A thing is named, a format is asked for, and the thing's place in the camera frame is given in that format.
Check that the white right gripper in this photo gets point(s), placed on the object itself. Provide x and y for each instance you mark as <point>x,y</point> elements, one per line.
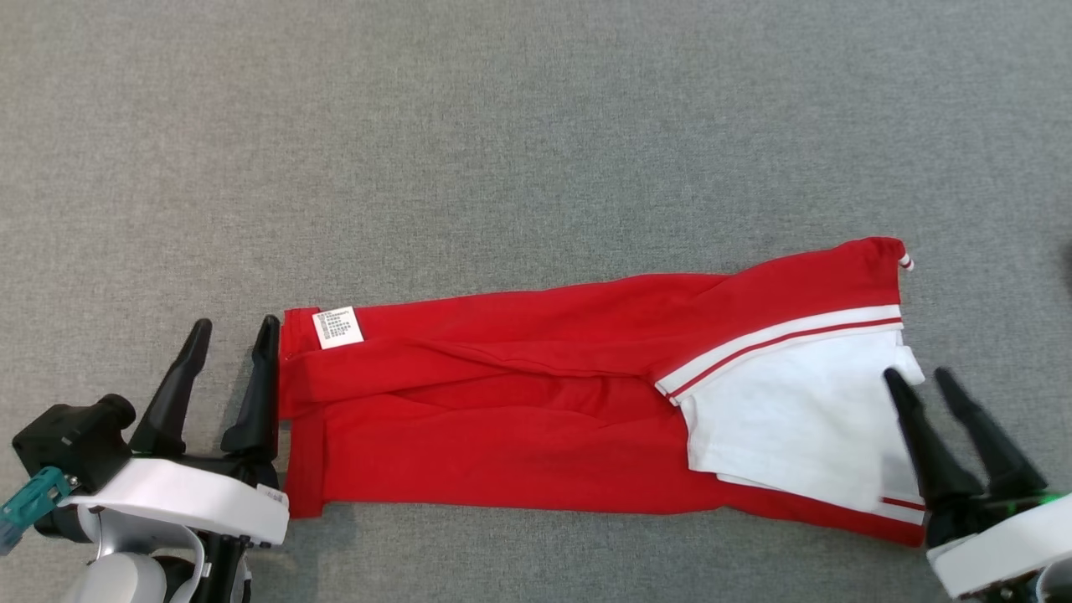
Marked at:
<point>1005,544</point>

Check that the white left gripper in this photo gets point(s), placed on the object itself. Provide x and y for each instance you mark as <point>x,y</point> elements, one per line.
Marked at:
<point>193,502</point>

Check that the red and white shirt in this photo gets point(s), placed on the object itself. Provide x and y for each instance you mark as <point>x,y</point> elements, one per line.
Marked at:
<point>502,419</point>

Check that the teal left camera connector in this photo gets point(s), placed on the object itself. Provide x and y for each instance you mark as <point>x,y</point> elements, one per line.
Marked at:
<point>33,502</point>

